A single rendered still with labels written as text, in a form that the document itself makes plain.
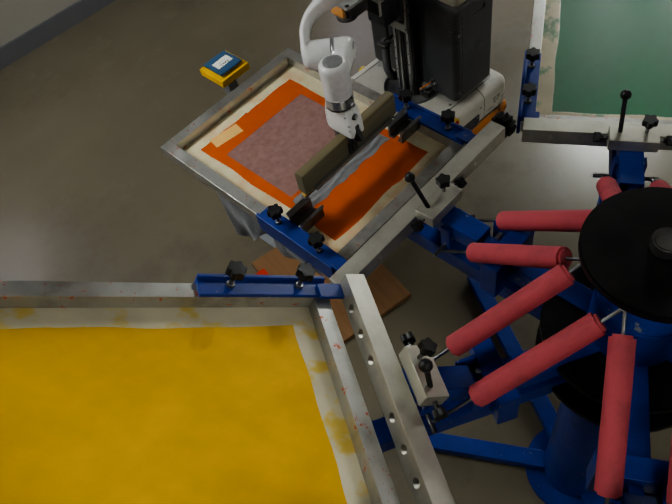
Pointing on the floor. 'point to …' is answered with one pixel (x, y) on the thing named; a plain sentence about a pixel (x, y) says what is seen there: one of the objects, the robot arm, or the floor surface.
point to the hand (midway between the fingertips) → (348, 142)
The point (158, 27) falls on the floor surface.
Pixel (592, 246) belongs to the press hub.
